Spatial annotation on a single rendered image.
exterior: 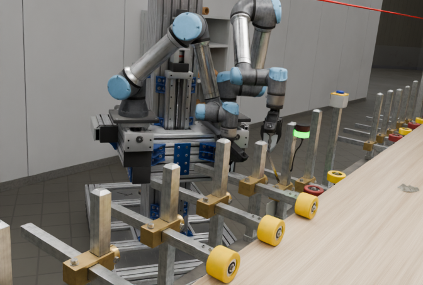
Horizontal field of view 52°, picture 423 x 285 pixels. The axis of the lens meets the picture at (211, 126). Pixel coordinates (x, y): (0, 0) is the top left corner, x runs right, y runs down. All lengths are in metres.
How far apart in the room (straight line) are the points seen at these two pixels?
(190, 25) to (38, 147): 2.48
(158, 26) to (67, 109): 1.98
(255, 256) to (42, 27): 3.02
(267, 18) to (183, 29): 0.46
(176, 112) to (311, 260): 1.28
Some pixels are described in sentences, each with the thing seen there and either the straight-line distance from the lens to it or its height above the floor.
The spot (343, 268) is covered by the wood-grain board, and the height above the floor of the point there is 0.90.
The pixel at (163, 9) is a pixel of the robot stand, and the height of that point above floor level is 1.56.
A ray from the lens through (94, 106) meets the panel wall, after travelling 4.26.
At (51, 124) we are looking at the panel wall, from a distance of 4.07.
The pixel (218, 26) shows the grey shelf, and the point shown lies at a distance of 4.93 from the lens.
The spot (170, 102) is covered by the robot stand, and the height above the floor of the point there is 1.09.
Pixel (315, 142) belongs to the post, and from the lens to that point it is 2.07.
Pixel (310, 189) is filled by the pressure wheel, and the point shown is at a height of 0.90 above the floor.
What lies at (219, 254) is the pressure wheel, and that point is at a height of 0.98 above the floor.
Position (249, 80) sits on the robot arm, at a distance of 1.88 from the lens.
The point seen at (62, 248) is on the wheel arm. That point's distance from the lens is 1.19.
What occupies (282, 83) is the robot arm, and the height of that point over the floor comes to 1.30.
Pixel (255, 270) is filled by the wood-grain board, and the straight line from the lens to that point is 1.23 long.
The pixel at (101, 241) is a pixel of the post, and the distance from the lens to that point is 1.11.
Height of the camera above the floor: 1.55
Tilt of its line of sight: 14 degrees down
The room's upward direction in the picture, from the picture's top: 4 degrees clockwise
